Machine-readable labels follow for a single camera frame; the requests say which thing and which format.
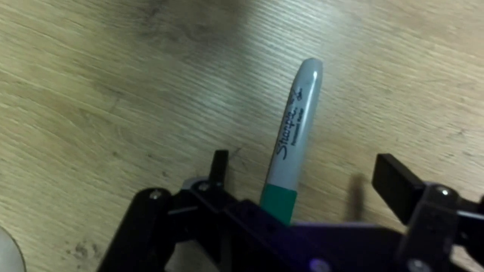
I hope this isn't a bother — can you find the green capped grey marker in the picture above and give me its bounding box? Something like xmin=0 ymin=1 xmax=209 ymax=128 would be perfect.
xmin=259 ymin=55 xmax=325 ymax=226

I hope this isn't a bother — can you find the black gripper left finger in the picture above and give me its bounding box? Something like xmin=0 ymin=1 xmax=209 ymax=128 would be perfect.
xmin=97 ymin=147 xmax=245 ymax=272

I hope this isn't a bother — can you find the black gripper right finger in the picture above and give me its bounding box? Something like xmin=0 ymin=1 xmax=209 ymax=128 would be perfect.
xmin=371 ymin=152 xmax=484 ymax=272

